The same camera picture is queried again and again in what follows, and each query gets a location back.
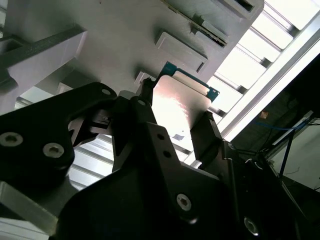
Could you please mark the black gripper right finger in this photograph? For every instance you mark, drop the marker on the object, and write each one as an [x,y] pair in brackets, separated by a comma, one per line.
[207,140]

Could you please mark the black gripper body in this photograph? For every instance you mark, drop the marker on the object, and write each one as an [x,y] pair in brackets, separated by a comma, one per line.
[125,212]

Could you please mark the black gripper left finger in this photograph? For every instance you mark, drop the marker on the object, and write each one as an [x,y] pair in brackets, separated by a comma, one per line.
[37,125]

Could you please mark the silver CPU green board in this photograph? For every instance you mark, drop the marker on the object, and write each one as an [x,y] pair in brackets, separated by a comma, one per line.
[180,100]

